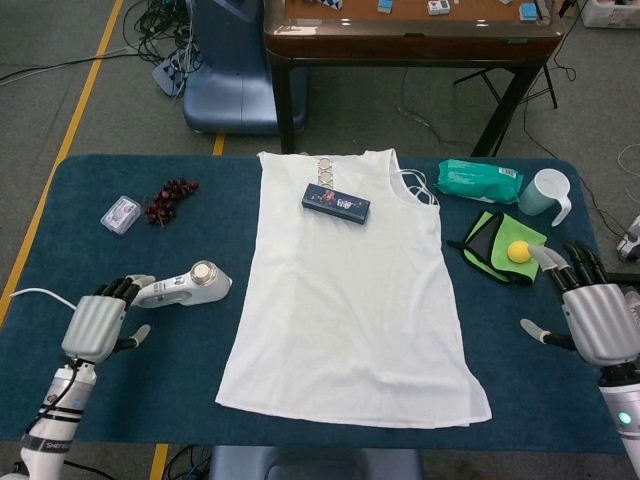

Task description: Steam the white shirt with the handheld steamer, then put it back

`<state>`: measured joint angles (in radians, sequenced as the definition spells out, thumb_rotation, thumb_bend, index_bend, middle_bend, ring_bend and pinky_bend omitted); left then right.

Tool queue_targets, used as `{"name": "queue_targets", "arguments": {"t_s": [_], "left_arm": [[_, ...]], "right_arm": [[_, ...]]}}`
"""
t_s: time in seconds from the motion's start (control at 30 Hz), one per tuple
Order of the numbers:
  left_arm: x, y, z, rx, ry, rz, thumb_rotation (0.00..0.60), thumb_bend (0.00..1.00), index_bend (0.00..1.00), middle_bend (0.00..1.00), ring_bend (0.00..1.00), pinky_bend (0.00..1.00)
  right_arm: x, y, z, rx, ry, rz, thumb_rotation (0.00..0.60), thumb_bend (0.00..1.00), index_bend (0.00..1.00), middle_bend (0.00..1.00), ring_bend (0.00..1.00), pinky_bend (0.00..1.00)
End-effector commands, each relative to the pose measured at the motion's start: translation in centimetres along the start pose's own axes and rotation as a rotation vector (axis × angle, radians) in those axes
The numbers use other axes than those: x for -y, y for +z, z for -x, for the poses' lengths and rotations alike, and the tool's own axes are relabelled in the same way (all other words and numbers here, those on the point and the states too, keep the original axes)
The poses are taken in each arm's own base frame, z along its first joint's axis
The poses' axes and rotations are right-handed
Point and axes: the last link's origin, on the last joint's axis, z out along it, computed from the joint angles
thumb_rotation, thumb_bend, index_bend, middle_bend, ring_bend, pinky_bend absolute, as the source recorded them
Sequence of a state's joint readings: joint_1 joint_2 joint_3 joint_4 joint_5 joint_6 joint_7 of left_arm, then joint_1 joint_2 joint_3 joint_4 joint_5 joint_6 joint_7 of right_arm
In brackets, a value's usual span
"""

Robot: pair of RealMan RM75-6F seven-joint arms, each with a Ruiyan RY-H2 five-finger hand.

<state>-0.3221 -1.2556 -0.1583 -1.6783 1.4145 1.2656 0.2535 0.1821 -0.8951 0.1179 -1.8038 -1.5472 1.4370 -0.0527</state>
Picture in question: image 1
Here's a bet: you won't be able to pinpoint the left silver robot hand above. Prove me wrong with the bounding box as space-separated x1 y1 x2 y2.
60 273 157 364

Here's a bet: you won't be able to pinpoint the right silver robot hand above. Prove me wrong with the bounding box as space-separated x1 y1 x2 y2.
519 241 640 371

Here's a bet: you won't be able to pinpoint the white cable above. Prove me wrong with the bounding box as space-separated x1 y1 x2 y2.
9 288 79 311

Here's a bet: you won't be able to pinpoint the white handheld steamer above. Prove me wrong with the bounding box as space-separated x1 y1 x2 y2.
132 259 234 310

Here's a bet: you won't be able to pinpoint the white sleeveless shirt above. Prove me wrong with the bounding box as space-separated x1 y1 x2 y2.
214 148 494 430

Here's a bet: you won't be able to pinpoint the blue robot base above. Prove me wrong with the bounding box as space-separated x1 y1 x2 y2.
182 0 309 136

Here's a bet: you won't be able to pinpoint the dark blue felt table cover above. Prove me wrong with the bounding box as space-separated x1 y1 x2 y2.
0 153 640 454

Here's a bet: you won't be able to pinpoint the clear purple plastic case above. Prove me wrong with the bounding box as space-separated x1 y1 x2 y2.
100 195 143 237

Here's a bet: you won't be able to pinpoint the light green cloth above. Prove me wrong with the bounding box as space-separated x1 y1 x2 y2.
487 212 548 286

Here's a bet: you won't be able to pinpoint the green black-trimmed mesh pouch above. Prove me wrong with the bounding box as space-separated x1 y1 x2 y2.
446 210 534 287

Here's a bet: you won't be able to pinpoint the dark red grape bunch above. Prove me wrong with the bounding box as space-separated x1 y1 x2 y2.
143 177 200 230

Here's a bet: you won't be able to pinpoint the green wet wipes pack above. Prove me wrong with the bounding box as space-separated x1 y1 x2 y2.
432 158 525 205

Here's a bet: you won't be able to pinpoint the black metal stand legs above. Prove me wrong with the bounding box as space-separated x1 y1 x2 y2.
453 63 559 110

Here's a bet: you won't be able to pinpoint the blue power strip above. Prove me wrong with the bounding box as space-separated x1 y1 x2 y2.
151 49 201 97

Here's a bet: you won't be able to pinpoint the dark blue patterned box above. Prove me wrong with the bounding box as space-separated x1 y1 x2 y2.
301 182 373 225

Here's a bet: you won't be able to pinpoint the white storage box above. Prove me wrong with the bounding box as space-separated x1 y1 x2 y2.
577 0 640 29

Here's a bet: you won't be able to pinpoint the brown wooden mahjong table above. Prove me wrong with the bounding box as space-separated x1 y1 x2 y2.
263 0 566 157

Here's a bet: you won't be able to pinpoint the light blue white-handled mug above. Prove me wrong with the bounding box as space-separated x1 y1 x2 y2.
517 168 572 227

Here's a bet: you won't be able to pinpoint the dark blue robot pedestal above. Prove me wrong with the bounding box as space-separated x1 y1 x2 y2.
208 446 424 480

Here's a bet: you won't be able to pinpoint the long black floor cable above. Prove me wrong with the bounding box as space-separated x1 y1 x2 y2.
0 49 156 84

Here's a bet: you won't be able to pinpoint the black tangled cable bundle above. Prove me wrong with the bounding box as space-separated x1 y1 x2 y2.
122 0 201 66

